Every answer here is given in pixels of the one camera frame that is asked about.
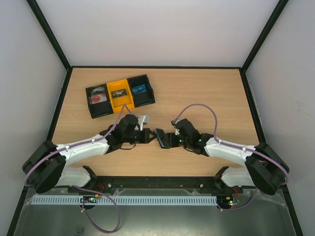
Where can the yellow bin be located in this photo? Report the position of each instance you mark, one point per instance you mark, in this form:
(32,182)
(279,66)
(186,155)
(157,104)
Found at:
(117,103)

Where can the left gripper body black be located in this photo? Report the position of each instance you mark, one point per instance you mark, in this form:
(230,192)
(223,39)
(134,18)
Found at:
(137,139)

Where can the light blue cable duct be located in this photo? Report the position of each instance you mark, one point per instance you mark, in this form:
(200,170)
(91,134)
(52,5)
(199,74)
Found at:
(126,200)

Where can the dark picture card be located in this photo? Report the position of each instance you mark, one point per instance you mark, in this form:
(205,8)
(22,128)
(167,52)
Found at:
(119,93)

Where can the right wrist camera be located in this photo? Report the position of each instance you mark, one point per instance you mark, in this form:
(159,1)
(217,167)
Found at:
(174,122)

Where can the black cage frame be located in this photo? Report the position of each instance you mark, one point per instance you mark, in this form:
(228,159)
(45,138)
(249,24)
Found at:
(243,69)

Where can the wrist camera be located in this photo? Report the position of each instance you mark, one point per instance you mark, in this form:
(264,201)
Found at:
(174,122)
(142,120)

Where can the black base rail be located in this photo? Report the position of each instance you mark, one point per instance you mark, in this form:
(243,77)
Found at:
(203,185)

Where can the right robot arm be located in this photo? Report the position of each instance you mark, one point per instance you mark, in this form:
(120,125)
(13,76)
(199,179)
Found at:
(259,166)

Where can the red white card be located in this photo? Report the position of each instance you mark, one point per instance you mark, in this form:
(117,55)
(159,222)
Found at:
(98,95)

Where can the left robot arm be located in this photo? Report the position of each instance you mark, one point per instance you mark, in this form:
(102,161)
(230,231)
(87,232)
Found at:
(51,165)

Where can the black card holder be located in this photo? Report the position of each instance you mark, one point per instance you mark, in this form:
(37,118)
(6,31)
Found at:
(160,132)

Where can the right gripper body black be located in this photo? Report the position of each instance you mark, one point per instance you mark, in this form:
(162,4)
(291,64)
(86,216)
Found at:
(166,139)

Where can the blue card in bin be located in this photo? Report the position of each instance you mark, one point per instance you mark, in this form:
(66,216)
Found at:
(139,89)

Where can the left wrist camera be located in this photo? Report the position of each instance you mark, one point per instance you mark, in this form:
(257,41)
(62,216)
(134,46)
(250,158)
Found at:
(142,120)

